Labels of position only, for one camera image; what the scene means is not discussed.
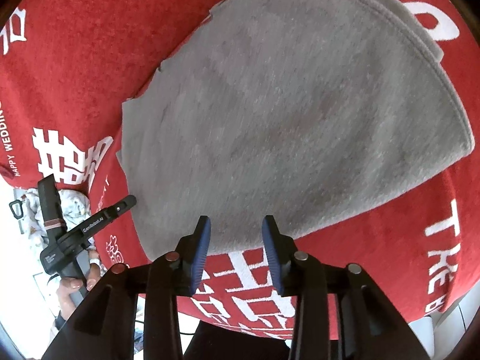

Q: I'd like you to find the grey fleece garment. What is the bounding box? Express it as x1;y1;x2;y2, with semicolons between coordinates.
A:
119;0;474;259

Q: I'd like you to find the person's left hand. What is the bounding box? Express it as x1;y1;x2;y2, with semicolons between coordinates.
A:
56;250;102;320

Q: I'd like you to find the white grey patterned cloth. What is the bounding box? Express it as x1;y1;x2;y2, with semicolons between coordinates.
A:
16;188;91;254

